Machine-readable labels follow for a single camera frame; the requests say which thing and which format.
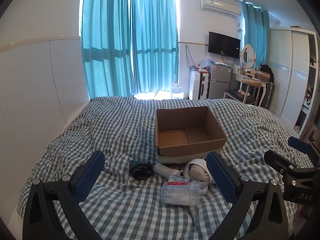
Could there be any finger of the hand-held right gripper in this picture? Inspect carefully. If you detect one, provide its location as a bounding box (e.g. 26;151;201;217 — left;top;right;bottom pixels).
264;149;298;179
287;136;320;162

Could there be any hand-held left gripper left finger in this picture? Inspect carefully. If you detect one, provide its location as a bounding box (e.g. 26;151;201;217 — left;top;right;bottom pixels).
22;150;105;240

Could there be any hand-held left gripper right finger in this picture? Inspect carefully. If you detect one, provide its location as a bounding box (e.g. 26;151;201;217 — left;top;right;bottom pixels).
206;151;293;240

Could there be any white tape roll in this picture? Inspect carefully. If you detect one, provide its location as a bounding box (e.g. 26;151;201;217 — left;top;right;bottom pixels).
182;158;214;195

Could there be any clear cotton swab container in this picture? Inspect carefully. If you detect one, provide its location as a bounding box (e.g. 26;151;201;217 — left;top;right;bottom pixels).
161;180;202;207

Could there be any brown cardboard box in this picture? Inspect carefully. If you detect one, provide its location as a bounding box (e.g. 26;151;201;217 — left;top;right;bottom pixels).
154;106;227;157

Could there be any red white small packet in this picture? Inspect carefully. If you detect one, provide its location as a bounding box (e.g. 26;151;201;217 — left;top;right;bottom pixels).
168;176;194;186

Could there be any grey checkered blanket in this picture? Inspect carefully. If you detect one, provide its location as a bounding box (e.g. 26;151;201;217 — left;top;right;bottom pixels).
16;96;315;240

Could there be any white sliding wardrobe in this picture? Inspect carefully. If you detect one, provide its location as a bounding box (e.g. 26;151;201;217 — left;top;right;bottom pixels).
268;27;320;138

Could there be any white stool dark seat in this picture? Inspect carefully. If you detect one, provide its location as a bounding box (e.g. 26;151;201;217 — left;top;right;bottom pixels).
223;89;258;105

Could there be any black bag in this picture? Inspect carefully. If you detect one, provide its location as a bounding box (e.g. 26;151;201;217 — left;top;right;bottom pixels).
259;64;275;82

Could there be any white dressing table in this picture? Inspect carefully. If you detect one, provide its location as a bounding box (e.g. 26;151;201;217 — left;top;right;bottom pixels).
231;69;270;108

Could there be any white ribbed suitcase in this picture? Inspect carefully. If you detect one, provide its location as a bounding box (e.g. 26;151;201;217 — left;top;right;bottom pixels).
188;70;211;101

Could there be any clear water jug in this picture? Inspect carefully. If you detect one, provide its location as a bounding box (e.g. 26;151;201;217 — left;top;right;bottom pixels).
171;82;184;100

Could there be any grey small fridge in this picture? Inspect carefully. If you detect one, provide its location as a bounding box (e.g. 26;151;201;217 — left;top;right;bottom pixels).
208;63;232;100

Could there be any white oval mirror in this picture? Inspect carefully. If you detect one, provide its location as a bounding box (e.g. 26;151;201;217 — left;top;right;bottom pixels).
240;44;256;71

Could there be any clear plastic bag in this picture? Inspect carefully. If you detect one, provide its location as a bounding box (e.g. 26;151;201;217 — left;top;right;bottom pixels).
199;56;216;69

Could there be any narrow teal curtain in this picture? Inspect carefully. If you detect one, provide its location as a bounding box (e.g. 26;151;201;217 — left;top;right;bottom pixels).
241;0;271;68

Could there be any wide teal curtain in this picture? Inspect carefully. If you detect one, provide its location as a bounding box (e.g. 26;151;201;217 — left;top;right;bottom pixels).
80;0;136;101

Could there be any teal window curtain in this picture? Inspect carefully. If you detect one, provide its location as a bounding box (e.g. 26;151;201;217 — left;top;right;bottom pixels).
129;0;179;93

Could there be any white air conditioner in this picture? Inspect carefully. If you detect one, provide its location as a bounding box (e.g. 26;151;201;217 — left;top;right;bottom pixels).
199;0;243;18

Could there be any wall cable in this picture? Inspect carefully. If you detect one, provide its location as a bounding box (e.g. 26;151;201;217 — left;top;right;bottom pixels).
185;44;196;70

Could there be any black wall television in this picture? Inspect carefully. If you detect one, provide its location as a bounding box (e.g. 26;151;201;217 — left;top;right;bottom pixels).
208;31;241;59

